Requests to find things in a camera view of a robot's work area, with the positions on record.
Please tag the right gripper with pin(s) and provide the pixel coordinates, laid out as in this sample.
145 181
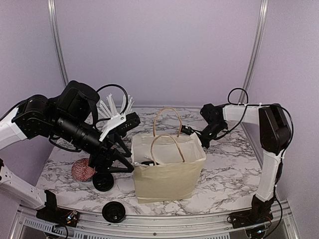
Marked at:
206 144

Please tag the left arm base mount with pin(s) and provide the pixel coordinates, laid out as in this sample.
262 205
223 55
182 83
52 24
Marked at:
52 213

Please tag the cream paper bag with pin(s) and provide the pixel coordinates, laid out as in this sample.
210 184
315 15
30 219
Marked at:
179 162

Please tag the stack of black lids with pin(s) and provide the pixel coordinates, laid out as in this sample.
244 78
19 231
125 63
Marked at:
103 181

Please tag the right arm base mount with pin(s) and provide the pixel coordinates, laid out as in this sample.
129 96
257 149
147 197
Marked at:
250 215

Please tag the aluminium front rail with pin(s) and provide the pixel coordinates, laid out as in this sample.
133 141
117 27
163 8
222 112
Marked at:
92 225

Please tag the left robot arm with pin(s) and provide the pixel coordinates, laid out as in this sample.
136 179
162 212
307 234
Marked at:
79 117

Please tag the right aluminium post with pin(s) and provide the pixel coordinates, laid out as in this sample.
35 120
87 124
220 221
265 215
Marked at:
260 28

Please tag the loose black lid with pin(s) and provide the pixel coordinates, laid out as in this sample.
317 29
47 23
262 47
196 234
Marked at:
113 212

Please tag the left aluminium post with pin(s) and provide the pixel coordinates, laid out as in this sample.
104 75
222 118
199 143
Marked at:
56 40

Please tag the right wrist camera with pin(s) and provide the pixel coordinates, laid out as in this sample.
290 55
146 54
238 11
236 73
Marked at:
189 130

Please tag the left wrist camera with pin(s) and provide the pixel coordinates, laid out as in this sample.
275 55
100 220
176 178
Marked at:
120 124

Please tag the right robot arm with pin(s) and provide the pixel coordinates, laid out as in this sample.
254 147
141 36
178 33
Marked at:
276 133

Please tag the aluminium post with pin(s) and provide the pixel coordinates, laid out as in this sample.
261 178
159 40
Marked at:
56 40
260 28

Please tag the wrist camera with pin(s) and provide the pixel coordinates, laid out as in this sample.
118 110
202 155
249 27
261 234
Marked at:
189 130
120 124

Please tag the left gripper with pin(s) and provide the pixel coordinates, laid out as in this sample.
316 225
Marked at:
102 164

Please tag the black cup with straws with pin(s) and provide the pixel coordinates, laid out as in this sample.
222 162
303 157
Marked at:
117 107

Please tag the red patterned bowl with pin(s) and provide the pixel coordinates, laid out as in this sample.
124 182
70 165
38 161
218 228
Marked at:
81 171

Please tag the black cup lid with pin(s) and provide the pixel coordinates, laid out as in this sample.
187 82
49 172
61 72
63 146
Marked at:
148 163

